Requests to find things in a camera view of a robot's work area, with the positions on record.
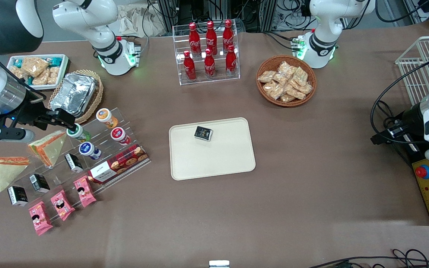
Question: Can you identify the orange lid drink cup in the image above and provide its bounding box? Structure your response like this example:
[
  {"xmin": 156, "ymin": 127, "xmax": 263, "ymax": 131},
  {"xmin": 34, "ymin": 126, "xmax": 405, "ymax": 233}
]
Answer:
[{"xmin": 96, "ymin": 108, "xmax": 119, "ymax": 129}]

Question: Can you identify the beige plastic tray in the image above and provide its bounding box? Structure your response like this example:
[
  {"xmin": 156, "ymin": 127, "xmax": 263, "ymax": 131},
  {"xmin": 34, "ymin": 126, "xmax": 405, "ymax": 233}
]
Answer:
[{"xmin": 169, "ymin": 117, "xmax": 256, "ymax": 181}]

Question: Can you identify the clear acrylic bottle rack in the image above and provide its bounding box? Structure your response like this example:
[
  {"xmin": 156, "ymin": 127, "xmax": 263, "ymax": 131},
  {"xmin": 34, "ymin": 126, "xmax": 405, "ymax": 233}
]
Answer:
[{"xmin": 172, "ymin": 23, "xmax": 241, "ymax": 86}]

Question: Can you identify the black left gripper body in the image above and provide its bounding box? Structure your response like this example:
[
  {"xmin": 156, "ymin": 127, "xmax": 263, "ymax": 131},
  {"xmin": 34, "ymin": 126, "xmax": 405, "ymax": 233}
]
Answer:
[{"xmin": 401, "ymin": 103, "xmax": 425, "ymax": 133}]

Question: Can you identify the green lid drink cup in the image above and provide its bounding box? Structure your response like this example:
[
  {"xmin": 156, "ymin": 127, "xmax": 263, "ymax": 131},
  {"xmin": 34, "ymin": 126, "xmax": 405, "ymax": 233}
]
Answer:
[{"xmin": 66, "ymin": 124, "xmax": 91, "ymax": 143}]

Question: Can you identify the small black box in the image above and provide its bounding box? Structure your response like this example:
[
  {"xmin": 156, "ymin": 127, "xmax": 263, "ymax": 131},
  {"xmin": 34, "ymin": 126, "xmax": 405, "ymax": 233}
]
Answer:
[
  {"xmin": 29, "ymin": 173, "xmax": 50, "ymax": 194},
  {"xmin": 64, "ymin": 153, "xmax": 84, "ymax": 173},
  {"xmin": 7, "ymin": 186, "xmax": 29, "ymax": 207},
  {"xmin": 194, "ymin": 126, "xmax": 214, "ymax": 141}
]

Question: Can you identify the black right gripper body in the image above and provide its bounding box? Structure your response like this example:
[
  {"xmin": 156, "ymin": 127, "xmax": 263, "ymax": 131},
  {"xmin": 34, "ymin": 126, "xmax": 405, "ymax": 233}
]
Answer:
[{"xmin": 13, "ymin": 98, "xmax": 52, "ymax": 131}]

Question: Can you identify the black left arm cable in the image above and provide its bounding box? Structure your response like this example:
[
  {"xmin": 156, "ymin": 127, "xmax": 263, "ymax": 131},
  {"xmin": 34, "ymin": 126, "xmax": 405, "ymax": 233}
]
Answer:
[{"xmin": 370, "ymin": 60, "xmax": 429, "ymax": 146}]

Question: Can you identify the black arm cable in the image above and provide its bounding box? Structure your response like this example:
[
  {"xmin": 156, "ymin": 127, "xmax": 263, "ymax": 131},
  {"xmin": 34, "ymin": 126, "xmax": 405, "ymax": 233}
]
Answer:
[
  {"xmin": 370, "ymin": 60, "xmax": 429, "ymax": 146},
  {"xmin": 0, "ymin": 37, "xmax": 47, "ymax": 101}
]

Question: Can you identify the red lid drink cup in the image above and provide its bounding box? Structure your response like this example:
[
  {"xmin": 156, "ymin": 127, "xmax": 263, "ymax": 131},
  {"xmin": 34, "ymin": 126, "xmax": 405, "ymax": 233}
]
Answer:
[{"xmin": 110, "ymin": 127, "xmax": 131, "ymax": 146}]

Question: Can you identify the crumpled beige paper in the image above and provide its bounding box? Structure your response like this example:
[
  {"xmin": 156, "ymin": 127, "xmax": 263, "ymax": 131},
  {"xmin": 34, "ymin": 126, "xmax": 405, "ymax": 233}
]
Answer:
[{"xmin": 117, "ymin": 4, "xmax": 163, "ymax": 38}]

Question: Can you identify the aluminium frame with cables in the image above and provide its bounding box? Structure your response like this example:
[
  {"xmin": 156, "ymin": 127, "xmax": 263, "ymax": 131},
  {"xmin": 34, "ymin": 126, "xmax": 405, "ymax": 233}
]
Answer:
[{"xmin": 157, "ymin": 0, "xmax": 312, "ymax": 33}]

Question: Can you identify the pink snack packet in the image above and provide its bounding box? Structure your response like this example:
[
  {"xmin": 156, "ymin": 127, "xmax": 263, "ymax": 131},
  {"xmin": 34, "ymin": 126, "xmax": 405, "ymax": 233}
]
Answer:
[
  {"xmin": 73, "ymin": 176, "xmax": 97, "ymax": 208},
  {"xmin": 50, "ymin": 189, "xmax": 76, "ymax": 221},
  {"xmin": 28, "ymin": 201, "xmax": 53, "ymax": 236}
]

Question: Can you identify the blue lid drink cup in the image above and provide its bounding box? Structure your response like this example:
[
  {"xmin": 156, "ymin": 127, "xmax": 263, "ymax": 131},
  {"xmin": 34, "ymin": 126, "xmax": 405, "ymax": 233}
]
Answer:
[{"xmin": 79, "ymin": 142, "xmax": 102, "ymax": 160}]

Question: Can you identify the oval wicker basket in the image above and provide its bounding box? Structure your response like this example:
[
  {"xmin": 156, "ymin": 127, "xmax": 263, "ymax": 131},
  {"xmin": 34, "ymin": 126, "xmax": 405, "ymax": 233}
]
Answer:
[{"xmin": 48, "ymin": 69, "xmax": 104, "ymax": 125}]

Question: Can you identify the white rectangular dish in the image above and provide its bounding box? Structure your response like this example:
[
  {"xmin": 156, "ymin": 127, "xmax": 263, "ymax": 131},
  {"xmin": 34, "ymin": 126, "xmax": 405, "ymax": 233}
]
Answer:
[{"xmin": 6, "ymin": 54, "xmax": 70, "ymax": 91}]

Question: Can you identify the red cola bottle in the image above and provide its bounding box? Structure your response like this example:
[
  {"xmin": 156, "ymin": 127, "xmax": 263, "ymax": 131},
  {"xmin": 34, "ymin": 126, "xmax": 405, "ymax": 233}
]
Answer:
[
  {"xmin": 188, "ymin": 22, "xmax": 201, "ymax": 56},
  {"xmin": 206, "ymin": 20, "xmax": 218, "ymax": 55},
  {"xmin": 204, "ymin": 48, "xmax": 216, "ymax": 79},
  {"xmin": 183, "ymin": 51, "xmax": 196, "ymax": 81},
  {"xmin": 225, "ymin": 45, "xmax": 237, "ymax": 76},
  {"xmin": 223, "ymin": 19, "xmax": 235, "ymax": 52}
]

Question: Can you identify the aluminium foil container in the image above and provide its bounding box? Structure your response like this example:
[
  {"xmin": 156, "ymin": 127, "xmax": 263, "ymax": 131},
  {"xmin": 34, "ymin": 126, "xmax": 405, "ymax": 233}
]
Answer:
[{"xmin": 50, "ymin": 73, "xmax": 98, "ymax": 118}]

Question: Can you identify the clear acrylic stepped display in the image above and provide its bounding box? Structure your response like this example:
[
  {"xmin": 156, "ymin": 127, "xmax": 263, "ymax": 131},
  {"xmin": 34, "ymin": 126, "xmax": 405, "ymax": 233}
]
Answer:
[{"xmin": 0, "ymin": 107, "xmax": 152, "ymax": 224}]

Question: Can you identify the triangle sandwich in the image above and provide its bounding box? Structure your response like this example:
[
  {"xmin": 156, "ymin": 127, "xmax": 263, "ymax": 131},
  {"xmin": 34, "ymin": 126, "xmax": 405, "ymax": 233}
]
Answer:
[
  {"xmin": 28, "ymin": 130, "xmax": 68, "ymax": 168},
  {"xmin": 0, "ymin": 156, "xmax": 30, "ymax": 193}
]

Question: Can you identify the white wire basket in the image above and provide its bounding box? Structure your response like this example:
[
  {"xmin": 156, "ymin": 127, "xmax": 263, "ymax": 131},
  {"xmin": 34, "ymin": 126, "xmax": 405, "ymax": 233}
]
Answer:
[{"xmin": 395, "ymin": 35, "xmax": 429, "ymax": 106}]

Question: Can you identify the round wicker basket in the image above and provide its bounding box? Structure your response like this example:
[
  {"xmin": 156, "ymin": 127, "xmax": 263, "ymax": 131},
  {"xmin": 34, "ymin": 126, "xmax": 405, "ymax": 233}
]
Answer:
[{"xmin": 256, "ymin": 55, "xmax": 317, "ymax": 107}]

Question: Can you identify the red plaid cookie box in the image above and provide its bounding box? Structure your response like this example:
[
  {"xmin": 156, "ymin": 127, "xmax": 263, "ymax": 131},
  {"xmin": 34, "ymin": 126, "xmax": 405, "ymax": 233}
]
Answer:
[{"xmin": 87, "ymin": 144, "xmax": 149, "ymax": 185}]

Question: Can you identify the black loose cable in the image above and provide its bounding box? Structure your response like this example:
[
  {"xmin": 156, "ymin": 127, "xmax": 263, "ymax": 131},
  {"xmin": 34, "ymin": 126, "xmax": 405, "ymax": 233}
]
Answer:
[{"xmin": 308, "ymin": 249, "xmax": 429, "ymax": 268}]

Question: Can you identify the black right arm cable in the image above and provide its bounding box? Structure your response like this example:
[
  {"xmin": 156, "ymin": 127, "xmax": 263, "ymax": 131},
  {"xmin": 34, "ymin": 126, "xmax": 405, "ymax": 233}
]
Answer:
[{"xmin": 0, "ymin": 37, "xmax": 47, "ymax": 101}]

